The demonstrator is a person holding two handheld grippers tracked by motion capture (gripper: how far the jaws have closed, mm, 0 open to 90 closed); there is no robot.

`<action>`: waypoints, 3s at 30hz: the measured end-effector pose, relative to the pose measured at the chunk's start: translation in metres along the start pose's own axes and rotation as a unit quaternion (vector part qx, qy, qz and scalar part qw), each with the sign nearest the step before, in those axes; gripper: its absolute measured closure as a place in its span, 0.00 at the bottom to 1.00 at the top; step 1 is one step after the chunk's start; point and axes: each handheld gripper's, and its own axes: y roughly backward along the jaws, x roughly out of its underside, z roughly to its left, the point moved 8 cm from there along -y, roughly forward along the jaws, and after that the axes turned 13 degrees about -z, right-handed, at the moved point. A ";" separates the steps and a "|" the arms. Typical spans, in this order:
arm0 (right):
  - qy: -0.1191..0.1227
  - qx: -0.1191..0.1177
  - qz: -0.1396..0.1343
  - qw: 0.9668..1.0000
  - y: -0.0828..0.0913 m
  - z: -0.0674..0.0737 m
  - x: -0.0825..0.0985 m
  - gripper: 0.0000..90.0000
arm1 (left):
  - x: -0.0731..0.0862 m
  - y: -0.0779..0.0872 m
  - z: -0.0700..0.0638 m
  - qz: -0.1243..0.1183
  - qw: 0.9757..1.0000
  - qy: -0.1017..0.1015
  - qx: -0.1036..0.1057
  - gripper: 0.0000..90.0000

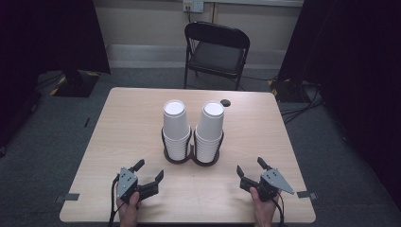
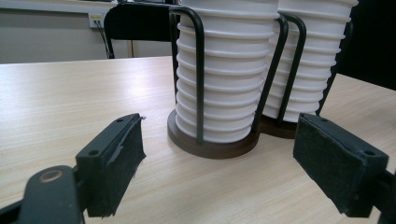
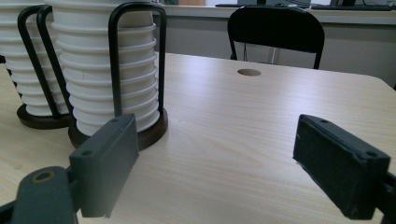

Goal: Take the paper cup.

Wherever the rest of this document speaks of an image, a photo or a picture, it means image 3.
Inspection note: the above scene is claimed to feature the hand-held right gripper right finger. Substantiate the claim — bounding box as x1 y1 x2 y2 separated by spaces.
292 114 392 220

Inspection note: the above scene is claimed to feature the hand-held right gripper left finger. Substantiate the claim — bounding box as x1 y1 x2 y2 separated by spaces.
68 113 140 218

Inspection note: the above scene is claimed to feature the black wire cup rack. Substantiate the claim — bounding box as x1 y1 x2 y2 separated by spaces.
35 1 169 152
0 4 75 131

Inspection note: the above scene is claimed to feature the stack of white paper cups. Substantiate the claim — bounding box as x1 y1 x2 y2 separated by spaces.
0 0 71 118
45 0 162 137

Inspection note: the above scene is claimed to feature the white background desk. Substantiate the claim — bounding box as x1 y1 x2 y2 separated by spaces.
157 3 396 26

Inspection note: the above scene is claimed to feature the black chair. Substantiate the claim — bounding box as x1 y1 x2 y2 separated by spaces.
226 6 326 70

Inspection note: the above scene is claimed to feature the black keyboard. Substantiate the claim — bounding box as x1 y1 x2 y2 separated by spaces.
310 3 395 12
214 2 262 9

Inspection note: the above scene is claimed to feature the brown box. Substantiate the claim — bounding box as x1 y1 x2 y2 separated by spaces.
177 0 207 7

